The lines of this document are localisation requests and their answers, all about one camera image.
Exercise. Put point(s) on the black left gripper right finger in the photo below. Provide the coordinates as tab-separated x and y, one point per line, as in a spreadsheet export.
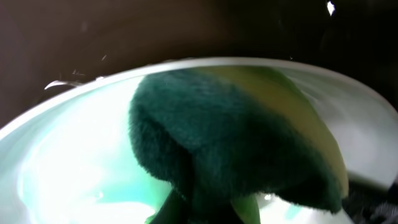
247	209

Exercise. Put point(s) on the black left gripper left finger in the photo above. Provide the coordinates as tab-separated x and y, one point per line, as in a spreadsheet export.
175	210

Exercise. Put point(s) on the green and yellow sponge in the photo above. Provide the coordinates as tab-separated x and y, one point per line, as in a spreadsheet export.
220	133

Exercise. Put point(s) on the dark grey serving tray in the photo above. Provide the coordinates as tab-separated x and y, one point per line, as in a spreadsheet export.
50	47

